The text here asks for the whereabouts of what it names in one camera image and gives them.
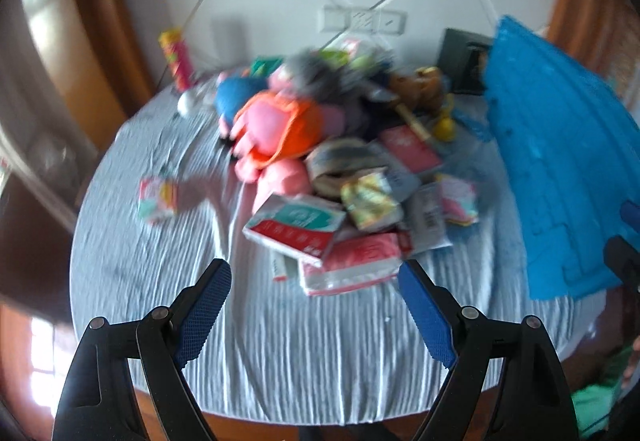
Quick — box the grey fuzzy plush toy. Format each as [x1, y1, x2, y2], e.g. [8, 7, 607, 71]
[284, 52, 367, 103]

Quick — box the white wall socket panel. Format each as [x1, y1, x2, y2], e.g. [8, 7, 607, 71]
[320, 5, 407, 36]

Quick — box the small yellow toy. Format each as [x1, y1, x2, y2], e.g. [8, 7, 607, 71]
[431, 115, 459, 143]

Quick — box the wooden wall trim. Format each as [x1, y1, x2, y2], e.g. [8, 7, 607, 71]
[60, 0, 157, 122]
[547, 0, 622, 83]

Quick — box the pink teal white pack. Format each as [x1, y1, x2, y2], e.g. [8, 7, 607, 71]
[439, 174, 479, 225]

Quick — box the silver grey pouch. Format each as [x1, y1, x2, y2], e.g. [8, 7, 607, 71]
[400, 181, 454, 253]

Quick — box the red white tissue pack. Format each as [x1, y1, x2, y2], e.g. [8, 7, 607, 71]
[299, 232, 404, 298]

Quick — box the grey striped tablecloth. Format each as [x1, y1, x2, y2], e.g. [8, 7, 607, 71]
[70, 88, 601, 425]

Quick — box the blue plush toy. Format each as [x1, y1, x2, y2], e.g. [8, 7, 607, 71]
[215, 75, 272, 132]

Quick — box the flat red packet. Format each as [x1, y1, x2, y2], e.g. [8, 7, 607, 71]
[379, 125, 444, 173]

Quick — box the small colourful snack pack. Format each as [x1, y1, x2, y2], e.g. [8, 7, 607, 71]
[138, 175, 179, 225]

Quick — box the small white round object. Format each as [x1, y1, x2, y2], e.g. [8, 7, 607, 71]
[177, 90, 201, 116]

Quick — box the green cloth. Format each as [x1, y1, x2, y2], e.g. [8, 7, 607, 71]
[571, 346, 637, 438]

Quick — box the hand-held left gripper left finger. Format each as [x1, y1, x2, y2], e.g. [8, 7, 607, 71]
[52, 258, 233, 441]

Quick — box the red yellow chip can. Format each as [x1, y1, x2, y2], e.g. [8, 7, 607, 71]
[159, 28, 196, 92]

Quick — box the black box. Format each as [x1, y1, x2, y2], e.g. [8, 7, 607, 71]
[439, 28, 493, 96]

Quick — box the green red tissue pack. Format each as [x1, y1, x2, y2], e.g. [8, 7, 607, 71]
[243, 194, 347, 266]

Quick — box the pink pig plush toy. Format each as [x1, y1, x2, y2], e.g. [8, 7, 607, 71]
[232, 90, 351, 197]

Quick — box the green packet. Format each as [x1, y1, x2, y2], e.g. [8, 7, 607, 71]
[320, 46, 382, 73]

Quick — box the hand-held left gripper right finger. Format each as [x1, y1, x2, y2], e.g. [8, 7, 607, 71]
[397, 259, 581, 441]

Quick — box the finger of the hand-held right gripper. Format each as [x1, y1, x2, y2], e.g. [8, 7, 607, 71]
[620, 198, 640, 233]
[602, 233, 640, 295]

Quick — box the brown plush bear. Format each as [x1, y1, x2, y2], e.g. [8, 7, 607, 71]
[389, 66, 447, 111]

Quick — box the blue plastic storage bin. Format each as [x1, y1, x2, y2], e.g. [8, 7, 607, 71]
[482, 15, 640, 302]

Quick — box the gold snack bag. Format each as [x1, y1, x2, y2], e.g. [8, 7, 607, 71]
[341, 170, 404, 230]

